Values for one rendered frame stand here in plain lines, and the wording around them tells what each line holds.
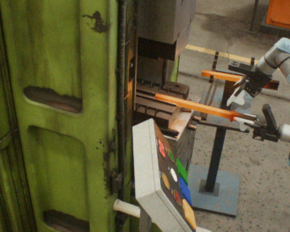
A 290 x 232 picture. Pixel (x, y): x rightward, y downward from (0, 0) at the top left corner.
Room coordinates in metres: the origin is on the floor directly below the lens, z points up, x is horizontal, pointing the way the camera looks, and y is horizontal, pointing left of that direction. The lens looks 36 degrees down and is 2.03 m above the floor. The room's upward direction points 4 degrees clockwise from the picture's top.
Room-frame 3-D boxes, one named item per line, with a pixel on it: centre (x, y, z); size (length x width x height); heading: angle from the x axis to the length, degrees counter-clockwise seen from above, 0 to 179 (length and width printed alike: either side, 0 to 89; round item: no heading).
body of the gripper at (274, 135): (1.41, -0.52, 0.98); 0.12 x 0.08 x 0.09; 71
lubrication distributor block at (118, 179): (1.21, 0.12, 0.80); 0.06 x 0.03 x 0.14; 161
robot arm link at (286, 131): (1.38, -0.60, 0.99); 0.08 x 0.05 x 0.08; 161
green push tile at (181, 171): (1.08, -0.13, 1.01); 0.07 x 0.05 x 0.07; 6
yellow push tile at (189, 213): (0.88, -0.15, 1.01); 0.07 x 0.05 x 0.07; 6
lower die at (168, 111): (1.59, 0.07, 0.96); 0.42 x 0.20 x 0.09; 71
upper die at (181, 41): (1.59, 0.07, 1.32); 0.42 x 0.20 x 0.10; 71
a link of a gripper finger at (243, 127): (1.42, -0.42, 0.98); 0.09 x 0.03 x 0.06; 74
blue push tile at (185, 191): (0.98, -0.14, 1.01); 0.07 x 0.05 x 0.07; 6
